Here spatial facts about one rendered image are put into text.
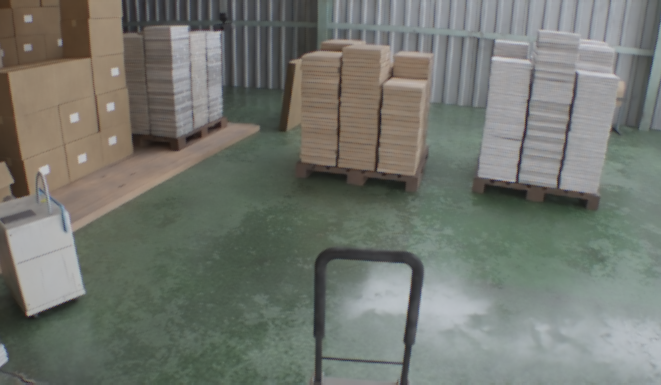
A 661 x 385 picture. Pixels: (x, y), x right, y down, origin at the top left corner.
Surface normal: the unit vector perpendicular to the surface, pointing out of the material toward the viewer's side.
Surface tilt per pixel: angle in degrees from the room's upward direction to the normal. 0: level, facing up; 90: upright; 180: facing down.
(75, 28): 90
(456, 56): 90
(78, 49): 90
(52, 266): 90
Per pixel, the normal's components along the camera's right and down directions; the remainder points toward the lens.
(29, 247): 0.76, 0.26
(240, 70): -0.30, 0.34
